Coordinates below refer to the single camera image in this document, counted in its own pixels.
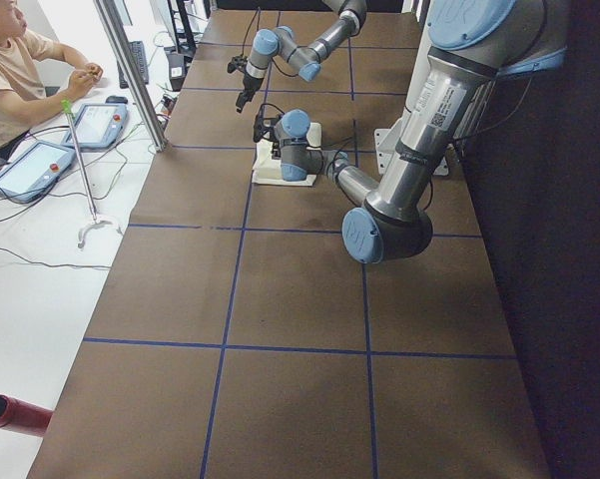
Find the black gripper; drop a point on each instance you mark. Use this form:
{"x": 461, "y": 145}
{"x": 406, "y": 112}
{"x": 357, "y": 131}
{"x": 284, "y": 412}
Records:
{"x": 277, "y": 150}
{"x": 249, "y": 85}

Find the cream long-sleeve cat shirt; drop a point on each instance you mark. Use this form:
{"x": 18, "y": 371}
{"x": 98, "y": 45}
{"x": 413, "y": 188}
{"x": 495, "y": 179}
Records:
{"x": 269, "y": 169}

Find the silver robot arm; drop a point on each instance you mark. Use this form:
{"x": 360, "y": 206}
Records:
{"x": 471, "y": 43}
{"x": 305, "y": 60}

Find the white support column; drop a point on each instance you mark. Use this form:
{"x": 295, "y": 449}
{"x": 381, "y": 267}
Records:
{"x": 385, "y": 139}

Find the black computer mouse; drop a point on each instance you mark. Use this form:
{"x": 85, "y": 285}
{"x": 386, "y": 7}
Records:
{"x": 116, "y": 100}

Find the far blue teach pendant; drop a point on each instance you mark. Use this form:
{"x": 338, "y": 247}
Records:
{"x": 99, "y": 126}

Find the blue teach pendant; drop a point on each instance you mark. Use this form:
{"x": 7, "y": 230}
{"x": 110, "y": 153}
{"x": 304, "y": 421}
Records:
{"x": 34, "y": 173}
{"x": 99, "y": 126}

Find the metal reacher grabber stick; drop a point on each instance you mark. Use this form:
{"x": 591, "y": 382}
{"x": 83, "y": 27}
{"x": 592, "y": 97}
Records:
{"x": 97, "y": 220}

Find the near blue teach pendant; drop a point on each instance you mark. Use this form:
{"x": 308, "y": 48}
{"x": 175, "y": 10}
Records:
{"x": 34, "y": 173}

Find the man in beige shirt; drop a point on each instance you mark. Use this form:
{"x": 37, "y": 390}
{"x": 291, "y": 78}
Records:
{"x": 24, "y": 103}

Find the red cylinder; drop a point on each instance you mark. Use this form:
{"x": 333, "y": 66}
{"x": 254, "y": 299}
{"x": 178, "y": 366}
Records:
{"x": 23, "y": 417}

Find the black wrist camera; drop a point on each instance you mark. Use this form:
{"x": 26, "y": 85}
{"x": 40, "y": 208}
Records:
{"x": 264, "y": 127}
{"x": 238, "y": 64}

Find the aluminium frame post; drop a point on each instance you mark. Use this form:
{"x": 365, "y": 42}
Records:
{"x": 118, "y": 40}

